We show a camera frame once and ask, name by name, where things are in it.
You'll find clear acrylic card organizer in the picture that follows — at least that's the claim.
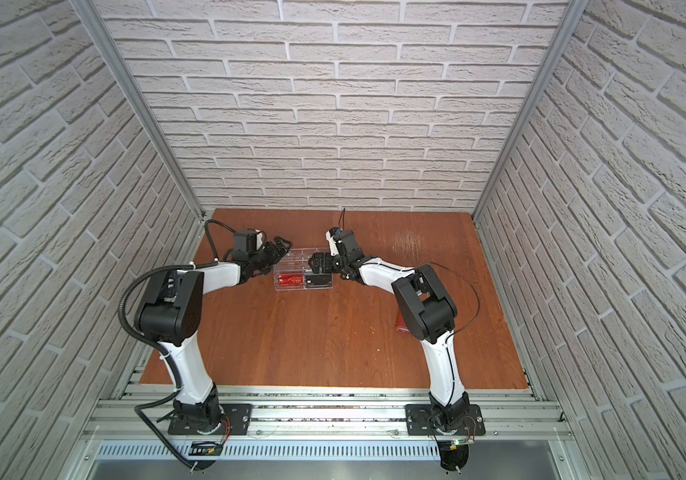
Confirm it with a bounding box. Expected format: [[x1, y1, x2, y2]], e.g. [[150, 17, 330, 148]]
[[273, 248, 325, 292]]

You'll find red leather card holder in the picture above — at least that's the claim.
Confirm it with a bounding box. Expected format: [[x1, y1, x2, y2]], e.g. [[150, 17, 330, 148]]
[[395, 310, 409, 333]]

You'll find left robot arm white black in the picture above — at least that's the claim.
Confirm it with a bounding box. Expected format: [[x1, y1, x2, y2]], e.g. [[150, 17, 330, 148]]
[[135, 229, 292, 432]]

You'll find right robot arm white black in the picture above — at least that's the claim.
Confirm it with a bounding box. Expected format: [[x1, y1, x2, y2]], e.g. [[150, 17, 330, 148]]
[[309, 227, 470, 433]]

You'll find red card in organizer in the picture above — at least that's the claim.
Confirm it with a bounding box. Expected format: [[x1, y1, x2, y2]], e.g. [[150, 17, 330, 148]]
[[276, 272, 304, 288]]

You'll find black VIP card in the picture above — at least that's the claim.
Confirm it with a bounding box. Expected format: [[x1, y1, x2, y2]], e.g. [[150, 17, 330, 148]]
[[304, 271, 333, 289]]

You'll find black corrugated cable left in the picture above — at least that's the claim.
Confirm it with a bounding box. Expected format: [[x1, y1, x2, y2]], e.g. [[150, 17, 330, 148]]
[[117, 219, 242, 472]]

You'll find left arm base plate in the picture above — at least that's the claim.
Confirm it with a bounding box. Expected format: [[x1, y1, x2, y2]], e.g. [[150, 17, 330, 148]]
[[167, 403, 253, 436]]

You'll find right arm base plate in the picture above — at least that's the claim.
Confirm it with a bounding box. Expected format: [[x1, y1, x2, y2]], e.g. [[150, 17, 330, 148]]
[[404, 404, 486, 438]]

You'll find aluminium rail frame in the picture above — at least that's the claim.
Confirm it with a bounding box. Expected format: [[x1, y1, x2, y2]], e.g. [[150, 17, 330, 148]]
[[60, 375, 588, 479]]

